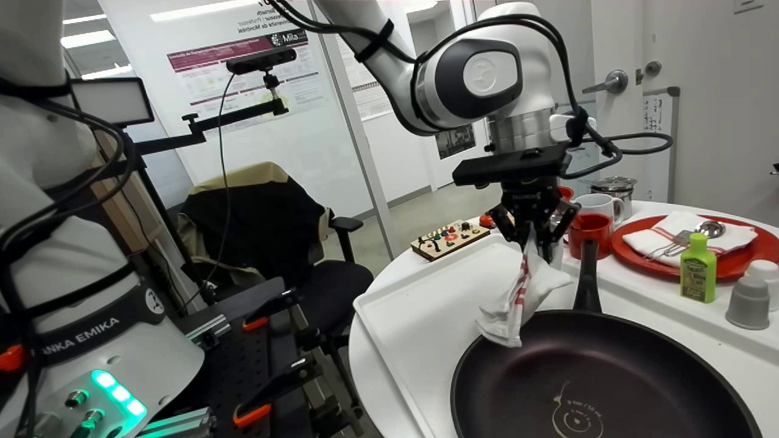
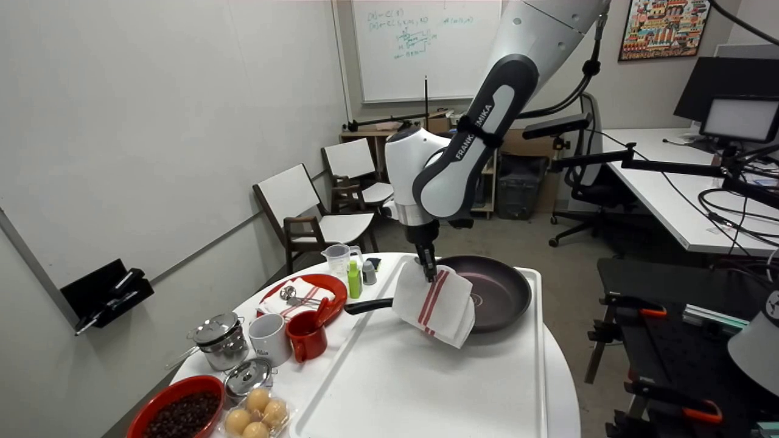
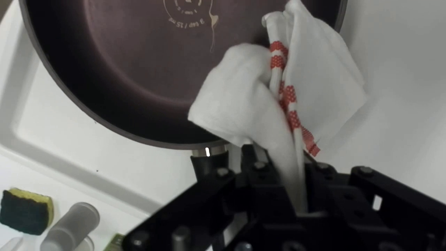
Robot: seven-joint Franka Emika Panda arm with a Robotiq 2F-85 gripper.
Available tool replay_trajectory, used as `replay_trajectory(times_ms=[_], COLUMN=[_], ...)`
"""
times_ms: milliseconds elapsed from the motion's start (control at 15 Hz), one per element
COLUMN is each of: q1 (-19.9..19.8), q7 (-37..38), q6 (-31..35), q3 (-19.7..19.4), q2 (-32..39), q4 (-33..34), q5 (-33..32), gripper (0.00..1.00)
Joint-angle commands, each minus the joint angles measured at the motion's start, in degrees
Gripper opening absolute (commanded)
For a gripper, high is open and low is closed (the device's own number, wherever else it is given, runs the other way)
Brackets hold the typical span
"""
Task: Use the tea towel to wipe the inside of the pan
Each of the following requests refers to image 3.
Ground white plastic tray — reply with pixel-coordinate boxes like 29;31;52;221
0;0;446;225

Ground green yellow sponge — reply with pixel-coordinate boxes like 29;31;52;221
0;187;56;236

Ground dark nonstick frying pan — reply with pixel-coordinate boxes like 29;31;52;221
18;0;350;178

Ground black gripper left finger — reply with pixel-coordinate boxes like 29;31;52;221
121;144;298;251

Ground white red-striped tea towel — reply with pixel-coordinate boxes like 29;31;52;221
187;0;370;215

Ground grey plastic cup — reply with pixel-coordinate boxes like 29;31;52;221
39;201;102;251

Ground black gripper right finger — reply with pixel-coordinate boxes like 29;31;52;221
304;161;446;251

